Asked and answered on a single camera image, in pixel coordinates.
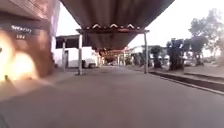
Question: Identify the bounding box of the dark kerb strip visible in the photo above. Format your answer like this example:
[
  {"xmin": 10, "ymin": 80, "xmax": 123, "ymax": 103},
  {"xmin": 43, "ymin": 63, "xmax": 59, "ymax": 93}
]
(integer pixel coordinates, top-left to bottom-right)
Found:
[{"xmin": 148, "ymin": 70, "xmax": 224, "ymax": 95}]

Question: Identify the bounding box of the walkway canopy roof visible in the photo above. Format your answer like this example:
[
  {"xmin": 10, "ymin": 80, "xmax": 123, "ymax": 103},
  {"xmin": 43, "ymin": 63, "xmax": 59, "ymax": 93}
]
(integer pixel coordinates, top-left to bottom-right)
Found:
[{"xmin": 59, "ymin": 0, "xmax": 176, "ymax": 66}]

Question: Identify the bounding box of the white canopy pole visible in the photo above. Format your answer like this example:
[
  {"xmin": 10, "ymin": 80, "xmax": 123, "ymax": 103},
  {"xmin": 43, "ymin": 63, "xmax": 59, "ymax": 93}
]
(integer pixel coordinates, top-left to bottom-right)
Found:
[{"xmin": 77, "ymin": 33, "xmax": 84, "ymax": 76}]

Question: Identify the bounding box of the red brick building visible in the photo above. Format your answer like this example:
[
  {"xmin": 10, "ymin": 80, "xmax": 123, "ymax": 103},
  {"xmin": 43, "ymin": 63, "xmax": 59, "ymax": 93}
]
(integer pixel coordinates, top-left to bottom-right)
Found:
[{"xmin": 0, "ymin": 0, "xmax": 62, "ymax": 82}]

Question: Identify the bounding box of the row of trees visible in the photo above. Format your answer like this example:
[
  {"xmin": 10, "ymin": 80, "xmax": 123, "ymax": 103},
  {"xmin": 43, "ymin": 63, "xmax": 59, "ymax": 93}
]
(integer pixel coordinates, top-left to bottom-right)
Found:
[{"xmin": 131, "ymin": 8, "xmax": 224, "ymax": 72}]

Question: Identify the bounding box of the grey concrete path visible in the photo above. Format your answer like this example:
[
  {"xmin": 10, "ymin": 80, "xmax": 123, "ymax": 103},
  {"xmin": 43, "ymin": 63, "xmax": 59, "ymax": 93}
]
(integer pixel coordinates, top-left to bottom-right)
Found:
[{"xmin": 0, "ymin": 65, "xmax": 224, "ymax": 128}]

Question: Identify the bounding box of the white building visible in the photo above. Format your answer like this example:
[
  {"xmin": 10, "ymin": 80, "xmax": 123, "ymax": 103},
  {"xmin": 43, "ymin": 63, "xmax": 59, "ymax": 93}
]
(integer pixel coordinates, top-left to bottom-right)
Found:
[{"xmin": 52, "ymin": 34, "xmax": 101, "ymax": 70}]

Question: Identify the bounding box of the grey canopy pole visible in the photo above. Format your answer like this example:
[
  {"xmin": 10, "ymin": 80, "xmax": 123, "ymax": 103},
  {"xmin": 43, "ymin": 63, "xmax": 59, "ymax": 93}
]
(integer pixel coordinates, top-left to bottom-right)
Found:
[{"xmin": 143, "ymin": 32, "xmax": 149, "ymax": 75}]

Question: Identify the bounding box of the thin pole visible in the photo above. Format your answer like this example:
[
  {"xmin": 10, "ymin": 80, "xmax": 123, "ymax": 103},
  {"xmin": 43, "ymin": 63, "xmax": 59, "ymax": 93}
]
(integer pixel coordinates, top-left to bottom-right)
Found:
[{"xmin": 61, "ymin": 39, "xmax": 67, "ymax": 72}]

